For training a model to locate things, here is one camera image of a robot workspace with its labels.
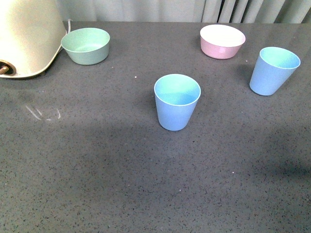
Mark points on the blue cup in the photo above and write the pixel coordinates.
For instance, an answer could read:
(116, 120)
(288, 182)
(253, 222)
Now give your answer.
(273, 68)
(176, 96)

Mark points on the pink bowl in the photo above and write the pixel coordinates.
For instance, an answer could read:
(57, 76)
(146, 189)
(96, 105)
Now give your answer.
(221, 41)

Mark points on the grey curtain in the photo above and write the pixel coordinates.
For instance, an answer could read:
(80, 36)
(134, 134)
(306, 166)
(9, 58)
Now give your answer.
(208, 11)

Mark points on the green bowl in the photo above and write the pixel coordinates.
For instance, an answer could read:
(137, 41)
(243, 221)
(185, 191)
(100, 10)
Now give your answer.
(87, 46)

